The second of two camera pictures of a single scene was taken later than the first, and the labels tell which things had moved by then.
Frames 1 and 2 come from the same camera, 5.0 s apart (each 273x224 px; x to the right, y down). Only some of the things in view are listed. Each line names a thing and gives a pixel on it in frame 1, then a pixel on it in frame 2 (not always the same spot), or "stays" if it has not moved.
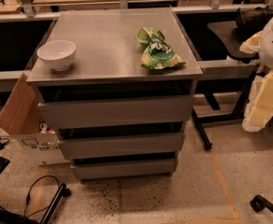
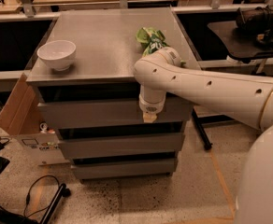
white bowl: [58, 53] stays
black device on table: [251, 20] stays
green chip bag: [157, 54] stays
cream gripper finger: [267, 95] -> [149, 118]
